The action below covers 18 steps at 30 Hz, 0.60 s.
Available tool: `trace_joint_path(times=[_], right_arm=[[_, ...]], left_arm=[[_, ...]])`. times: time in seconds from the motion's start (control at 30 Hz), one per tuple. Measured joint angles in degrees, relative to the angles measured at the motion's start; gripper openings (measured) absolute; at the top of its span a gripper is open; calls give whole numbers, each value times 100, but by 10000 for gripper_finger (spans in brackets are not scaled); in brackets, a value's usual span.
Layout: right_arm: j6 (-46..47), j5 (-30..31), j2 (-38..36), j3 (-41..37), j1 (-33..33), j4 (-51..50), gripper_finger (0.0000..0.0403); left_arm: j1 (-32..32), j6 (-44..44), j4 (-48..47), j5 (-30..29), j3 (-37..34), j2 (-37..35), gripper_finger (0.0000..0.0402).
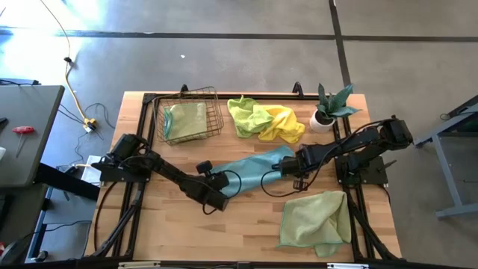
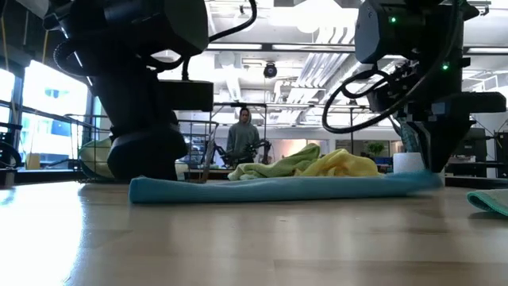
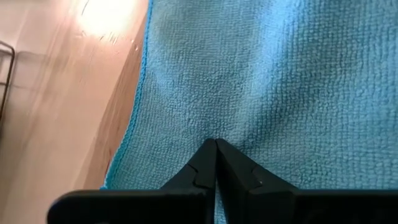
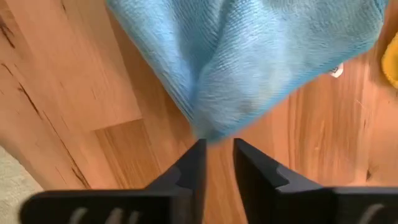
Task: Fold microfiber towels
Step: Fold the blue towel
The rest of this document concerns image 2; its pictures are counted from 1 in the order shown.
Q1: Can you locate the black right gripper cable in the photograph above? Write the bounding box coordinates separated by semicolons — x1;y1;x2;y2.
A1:
321;65;464;135

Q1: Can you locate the black computer monitor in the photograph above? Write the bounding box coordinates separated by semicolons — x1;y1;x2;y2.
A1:
462;126;488;159

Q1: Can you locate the long ceiling light bar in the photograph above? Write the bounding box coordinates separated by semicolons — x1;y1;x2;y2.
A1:
206;41;508;56

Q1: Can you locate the standing person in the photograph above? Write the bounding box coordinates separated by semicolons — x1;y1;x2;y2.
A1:
225;106;262;166

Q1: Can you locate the pale green microfiber towel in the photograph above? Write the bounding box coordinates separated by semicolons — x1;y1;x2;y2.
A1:
78;137;117;180
467;187;508;218

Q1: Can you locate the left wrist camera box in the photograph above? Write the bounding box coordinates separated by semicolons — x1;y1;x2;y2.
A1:
158;79;215;113

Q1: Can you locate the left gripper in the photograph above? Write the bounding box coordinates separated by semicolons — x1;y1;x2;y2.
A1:
90;67;191;183

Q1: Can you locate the snake plant in white pot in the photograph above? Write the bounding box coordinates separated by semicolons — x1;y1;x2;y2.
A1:
391;115;426;175

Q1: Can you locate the yellow microfiber towel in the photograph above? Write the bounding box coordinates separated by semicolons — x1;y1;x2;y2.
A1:
295;148;383;178

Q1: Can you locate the black box-shaped equipment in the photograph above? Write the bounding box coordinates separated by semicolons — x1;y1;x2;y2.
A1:
494;130;508;179

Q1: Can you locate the teal microfiber towel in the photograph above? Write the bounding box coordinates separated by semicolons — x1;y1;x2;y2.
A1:
128;169;445;205

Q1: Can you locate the lime green microfiber towel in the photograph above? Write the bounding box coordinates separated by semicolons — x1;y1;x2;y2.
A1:
228;142;321;182

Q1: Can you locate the background black metal stand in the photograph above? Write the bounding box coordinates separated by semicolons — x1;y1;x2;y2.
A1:
206;102;269;166

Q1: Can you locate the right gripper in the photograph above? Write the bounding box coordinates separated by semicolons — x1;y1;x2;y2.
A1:
392;59;508;175

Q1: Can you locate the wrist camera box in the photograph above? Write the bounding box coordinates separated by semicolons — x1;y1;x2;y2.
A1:
368;83;402;113
158;79;215;113

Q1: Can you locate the background green plant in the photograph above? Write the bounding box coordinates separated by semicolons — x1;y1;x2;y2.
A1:
367;141;387;157

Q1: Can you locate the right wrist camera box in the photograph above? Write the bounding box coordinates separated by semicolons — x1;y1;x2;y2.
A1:
368;83;402;113

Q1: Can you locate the black wire basket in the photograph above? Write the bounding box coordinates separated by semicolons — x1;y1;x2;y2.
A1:
64;114;220;184

